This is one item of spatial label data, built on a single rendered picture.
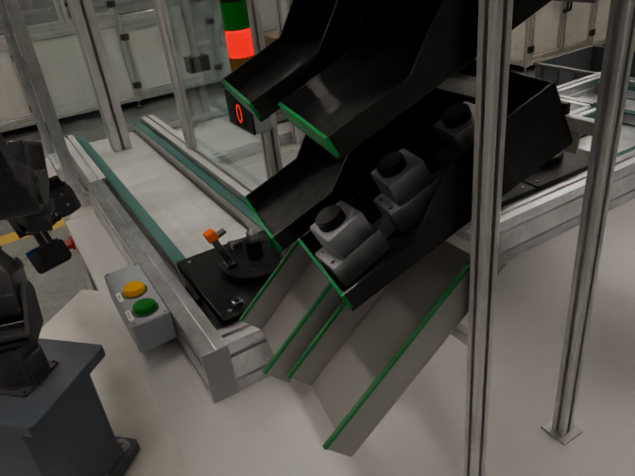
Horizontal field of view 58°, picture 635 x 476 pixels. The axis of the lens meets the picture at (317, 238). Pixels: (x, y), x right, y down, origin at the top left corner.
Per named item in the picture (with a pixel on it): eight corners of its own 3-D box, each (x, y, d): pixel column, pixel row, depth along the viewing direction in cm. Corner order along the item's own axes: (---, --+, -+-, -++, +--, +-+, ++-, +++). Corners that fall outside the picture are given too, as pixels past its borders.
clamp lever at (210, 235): (227, 266, 103) (205, 237, 98) (222, 263, 105) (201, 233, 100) (242, 254, 104) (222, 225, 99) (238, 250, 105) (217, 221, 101)
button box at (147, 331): (140, 354, 99) (130, 326, 96) (111, 298, 115) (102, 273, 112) (178, 337, 102) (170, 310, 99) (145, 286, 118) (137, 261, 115)
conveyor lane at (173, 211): (236, 370, 99) (226, 325, 94) (117, 209, 164) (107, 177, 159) (369, 308, 110) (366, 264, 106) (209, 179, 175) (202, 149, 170)
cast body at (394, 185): (403, 234, 60) (373, 187, 56) (383, 218, 64) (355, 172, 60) (465, 187, 60) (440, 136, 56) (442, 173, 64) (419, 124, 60)
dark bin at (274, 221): (282, 252, 68) (247, 209, 64) (252, 210, 79) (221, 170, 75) (467, 112, 69) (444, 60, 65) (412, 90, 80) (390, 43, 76)
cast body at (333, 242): (347, 288, 59) (313, 243, 55) (326, 271, 62) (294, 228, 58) (405, 235, 60) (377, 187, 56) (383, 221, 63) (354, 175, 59)
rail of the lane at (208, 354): (214, 403, 93) (200, 352, 87) (95, 215, 161) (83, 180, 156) (244, 389, 95) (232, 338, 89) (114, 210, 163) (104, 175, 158)
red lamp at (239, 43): (234, 59, 107) (231, 32, 105) (224, 56, 111) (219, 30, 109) (258, 54, 109) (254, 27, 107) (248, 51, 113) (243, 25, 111)
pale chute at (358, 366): (351, 458, 65) (323, 449, 63) (311, 384, 76) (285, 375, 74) (507, 264, 61) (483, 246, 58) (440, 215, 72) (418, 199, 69)
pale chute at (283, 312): (289, 383, 77) (263, 373, 74) (262, 329, 88) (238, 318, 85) (416, 216, 72) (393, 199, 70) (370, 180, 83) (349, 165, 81)
